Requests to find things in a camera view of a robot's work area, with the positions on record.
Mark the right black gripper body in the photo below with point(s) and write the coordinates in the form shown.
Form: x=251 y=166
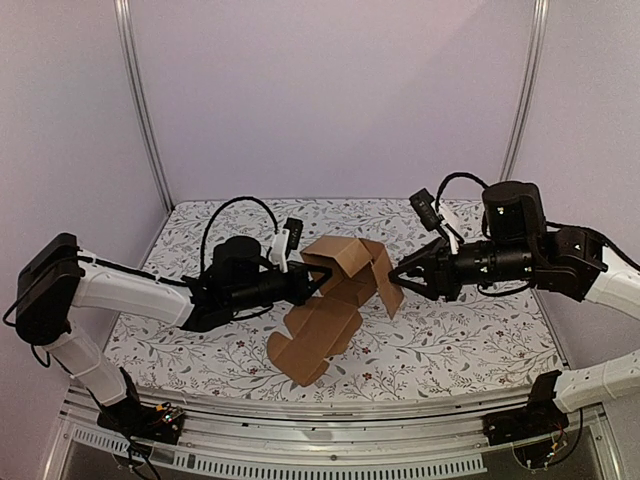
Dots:
x=441 y=270

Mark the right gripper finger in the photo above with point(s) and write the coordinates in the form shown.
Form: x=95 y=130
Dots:
x=428 y=289
x=424 y=260

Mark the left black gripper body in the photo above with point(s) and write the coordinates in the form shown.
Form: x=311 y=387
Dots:
x=243 y=299

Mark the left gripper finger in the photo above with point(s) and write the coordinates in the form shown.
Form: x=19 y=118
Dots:
x=316 y=273
x=309 y=287

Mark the brown cardboard box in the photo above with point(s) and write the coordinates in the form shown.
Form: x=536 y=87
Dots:
x=325 y=324

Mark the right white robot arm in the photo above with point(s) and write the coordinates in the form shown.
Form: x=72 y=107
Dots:
x=582 y=264

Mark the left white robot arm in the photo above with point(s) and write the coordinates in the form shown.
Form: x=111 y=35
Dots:
x=63 y=276

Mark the floral patterned table mat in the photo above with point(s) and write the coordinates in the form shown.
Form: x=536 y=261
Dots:
x=427 y=350

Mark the perforated metal strip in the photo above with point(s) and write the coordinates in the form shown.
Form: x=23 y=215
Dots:
x=167 y=456

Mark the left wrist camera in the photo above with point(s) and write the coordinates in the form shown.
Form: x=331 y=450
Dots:
x=284 y=242

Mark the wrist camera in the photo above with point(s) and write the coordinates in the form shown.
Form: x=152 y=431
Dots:
x=437 y=218
x=284 y=242

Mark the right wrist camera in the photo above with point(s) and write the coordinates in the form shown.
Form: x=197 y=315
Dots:
x=437 y=218

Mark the aluminium front rail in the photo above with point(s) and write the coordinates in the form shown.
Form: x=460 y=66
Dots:
x=335 y=432

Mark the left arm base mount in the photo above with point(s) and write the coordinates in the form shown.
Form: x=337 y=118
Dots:
x=129 y=417

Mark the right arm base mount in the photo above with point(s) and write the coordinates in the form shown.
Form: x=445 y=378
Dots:
x=539 y=416

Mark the right aluminium corner post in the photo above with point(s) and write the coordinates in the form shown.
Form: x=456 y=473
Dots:
x=527 y=89

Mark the aluminium corner post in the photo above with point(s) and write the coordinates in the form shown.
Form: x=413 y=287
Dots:
x=527 y=89
x=136 y=85

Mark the left aluminium corner post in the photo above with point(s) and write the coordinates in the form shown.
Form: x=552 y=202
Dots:
x=136 y=85

